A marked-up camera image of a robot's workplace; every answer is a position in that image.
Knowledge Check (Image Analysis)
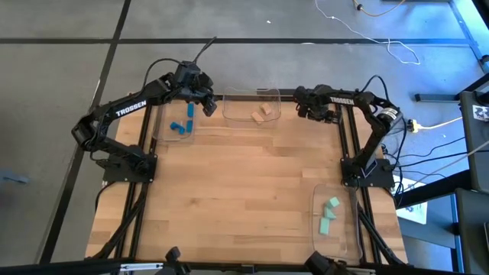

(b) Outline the grey box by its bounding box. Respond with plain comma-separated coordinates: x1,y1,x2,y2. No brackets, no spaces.
454,187,489,275

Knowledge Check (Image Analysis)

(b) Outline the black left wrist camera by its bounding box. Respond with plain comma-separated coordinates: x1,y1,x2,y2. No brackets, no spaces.
176,60,202,87

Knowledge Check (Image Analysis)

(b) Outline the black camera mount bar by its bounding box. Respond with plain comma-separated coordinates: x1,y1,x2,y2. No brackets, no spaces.
0,258,489,275

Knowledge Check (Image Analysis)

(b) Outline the white power plug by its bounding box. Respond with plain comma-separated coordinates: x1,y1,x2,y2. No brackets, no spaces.
405,118,422,134

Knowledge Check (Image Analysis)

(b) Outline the black cart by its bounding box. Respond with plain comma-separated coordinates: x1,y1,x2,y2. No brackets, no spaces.
458,89,489,193

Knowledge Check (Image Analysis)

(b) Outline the black left frame rail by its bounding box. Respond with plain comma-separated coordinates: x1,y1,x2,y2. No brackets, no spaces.
114,102,157,261

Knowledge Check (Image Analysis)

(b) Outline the blue grey floor object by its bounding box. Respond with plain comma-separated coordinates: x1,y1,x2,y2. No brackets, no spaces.
0,169,30,186

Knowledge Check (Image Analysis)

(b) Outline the white printed paper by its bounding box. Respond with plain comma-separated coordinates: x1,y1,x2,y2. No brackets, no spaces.
394,176,429,226

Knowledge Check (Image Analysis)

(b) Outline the black right frame rail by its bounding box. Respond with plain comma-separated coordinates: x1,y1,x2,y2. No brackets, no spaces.
335,105,384,264

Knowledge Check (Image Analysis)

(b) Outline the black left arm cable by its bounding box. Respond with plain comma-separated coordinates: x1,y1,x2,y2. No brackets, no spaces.
144,57,183,91

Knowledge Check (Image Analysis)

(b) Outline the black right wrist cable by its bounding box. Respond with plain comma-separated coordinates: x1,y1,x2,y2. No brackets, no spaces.
360,74,389,102

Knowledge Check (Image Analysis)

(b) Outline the black cross frame rail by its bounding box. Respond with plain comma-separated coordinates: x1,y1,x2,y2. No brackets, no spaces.
147,92,347,102

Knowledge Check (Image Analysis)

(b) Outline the white floor cable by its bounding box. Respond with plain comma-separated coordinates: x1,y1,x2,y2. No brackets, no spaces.
314,0,422,66

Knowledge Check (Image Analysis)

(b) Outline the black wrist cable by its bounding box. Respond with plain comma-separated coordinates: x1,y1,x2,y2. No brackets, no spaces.
360,74,389,102
193,36,218,64

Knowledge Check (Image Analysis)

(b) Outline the black stand leg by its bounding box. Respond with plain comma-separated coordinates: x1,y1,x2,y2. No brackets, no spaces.
414,72,489,103

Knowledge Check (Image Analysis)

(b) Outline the black cable bundle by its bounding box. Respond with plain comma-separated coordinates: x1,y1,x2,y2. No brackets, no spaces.
87,183,148,261

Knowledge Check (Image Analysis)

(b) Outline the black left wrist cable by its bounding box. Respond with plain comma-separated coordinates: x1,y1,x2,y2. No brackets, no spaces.
193,36,218,64

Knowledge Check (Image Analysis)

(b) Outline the black white marker tag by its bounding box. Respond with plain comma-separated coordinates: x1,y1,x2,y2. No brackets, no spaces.
471,104,489,123

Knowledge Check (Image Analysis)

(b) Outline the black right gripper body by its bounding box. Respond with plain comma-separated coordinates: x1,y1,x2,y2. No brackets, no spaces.
305,84,338,124

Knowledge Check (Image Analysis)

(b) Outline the clear plastic bin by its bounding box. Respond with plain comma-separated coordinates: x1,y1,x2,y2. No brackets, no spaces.
151,98,201,146
222,86,283,129
310,183,364,265

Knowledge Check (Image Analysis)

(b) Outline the yellow floor cable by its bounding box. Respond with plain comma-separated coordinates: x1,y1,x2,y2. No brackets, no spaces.
351,0,407,18

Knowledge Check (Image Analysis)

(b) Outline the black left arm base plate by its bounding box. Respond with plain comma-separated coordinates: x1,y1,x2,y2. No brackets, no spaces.
96,151,158,183

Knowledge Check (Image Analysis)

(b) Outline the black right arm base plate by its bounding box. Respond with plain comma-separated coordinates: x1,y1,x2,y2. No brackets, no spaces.
340,157,396,189

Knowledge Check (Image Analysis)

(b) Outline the grey floor cable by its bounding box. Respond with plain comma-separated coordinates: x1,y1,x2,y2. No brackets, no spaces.
412,138,489,185

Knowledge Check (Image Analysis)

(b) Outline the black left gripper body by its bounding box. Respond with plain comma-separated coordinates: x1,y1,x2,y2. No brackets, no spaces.
183,70,215,106

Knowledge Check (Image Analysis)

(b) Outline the black leader arm handle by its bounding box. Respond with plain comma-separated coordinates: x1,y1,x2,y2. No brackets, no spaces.
303,249,347,275
163,245,193,275

